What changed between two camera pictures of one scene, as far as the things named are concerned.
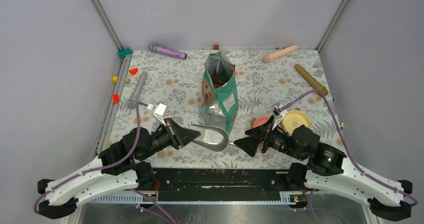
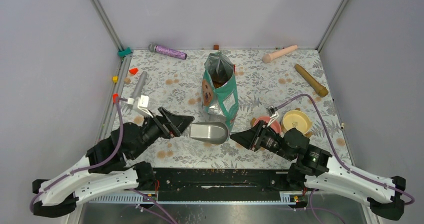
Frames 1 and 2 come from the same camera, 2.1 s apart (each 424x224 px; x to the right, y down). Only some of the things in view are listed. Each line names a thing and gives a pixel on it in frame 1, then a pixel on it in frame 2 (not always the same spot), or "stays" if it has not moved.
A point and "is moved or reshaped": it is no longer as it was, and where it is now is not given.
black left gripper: x=180 y=135 → x=172 y=125
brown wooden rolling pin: x=314 y=84 stays
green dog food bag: x=219 y=93 stays
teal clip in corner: x=122 y=53 stays
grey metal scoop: x=212 y=137 is moved or reshaped
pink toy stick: x=267 y=58 stays
